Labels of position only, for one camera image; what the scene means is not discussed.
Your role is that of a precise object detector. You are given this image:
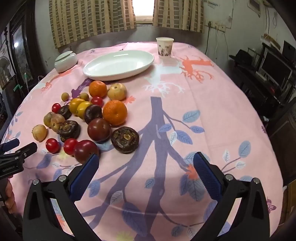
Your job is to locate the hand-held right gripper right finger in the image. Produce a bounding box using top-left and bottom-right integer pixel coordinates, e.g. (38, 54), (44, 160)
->
(193, 152), (270, 241)

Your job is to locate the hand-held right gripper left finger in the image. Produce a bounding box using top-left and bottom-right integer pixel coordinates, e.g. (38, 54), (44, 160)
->
(22, 153), (100, 241)

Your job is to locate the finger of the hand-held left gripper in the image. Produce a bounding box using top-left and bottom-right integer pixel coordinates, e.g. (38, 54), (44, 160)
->
(0, 138), (20, 153)
(0, 142), (38, 165)

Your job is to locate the tan ridged small fruit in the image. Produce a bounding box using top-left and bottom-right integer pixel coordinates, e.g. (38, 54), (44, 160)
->
(32, 124), (48, 142)

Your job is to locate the olive brown small fruit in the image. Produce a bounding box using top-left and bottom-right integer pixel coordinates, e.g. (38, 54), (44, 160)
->
(44, 112), (56, 127)

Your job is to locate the reddish brown small fruit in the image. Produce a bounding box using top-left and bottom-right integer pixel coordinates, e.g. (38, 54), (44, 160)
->
(50, 114), (66, 133)

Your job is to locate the yellow plum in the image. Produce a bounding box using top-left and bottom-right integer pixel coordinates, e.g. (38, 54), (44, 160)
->
(77, 101), (93, 120)
(69, 98), (86, 114)

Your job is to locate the large orange mandarin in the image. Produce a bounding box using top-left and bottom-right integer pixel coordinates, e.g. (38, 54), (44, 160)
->
(103, 100), (128, 126)

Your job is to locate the beige round fruit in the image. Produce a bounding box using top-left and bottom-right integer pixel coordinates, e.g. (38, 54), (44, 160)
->
(107, 83), (127, 101)

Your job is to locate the white oval plate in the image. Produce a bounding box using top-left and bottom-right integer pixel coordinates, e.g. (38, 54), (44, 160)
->
(83, 50), (155, 81)

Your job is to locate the person's left hand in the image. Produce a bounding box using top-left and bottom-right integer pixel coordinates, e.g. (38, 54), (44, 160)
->
(5, 179), (17, 214)

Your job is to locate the pink printed tablecloth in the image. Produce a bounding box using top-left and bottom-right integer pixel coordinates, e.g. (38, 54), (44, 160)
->
(0, 41), (287, 241)

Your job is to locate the white standing fan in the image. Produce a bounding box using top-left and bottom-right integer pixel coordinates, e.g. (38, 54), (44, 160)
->
(0, 57), (12, 81)

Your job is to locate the small orange mandarin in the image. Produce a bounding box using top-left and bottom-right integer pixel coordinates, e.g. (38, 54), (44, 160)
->
(89, 80), (108, 98)

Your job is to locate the white ceramic lidded jar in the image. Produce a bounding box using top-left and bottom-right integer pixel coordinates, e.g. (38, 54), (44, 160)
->
(54, 51), (77, 73)

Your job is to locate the dark wooden framed cabinet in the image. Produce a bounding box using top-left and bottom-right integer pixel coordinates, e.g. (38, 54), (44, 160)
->
(7, 0), (45, 81)

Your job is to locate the black metal desk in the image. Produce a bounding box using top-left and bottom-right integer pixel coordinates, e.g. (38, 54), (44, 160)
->
(229, 42), (296, 112)

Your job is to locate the black hat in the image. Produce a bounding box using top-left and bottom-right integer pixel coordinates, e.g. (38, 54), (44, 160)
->
(229, 49), (253, 67)

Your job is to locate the black computer monitor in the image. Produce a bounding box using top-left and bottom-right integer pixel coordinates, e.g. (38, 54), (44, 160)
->
(258, 50), (294, 86)

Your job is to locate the printed paper cup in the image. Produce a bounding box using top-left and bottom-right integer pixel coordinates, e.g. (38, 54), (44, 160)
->
(156, 37), (174, 58)

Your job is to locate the beige checked curtain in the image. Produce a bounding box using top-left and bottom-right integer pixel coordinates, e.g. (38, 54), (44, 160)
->
(152, 0), (205, 33)
(48, 0), (137, 49)

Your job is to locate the bright window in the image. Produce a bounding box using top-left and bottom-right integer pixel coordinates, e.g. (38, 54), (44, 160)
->
(132, 0), (155, 24)

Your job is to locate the white cable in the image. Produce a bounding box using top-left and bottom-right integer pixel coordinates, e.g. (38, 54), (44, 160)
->
(214, 27), (230, 55)

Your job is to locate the white wall socket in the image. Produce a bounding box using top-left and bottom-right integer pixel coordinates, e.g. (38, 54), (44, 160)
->
(206, 20), (226, 33)

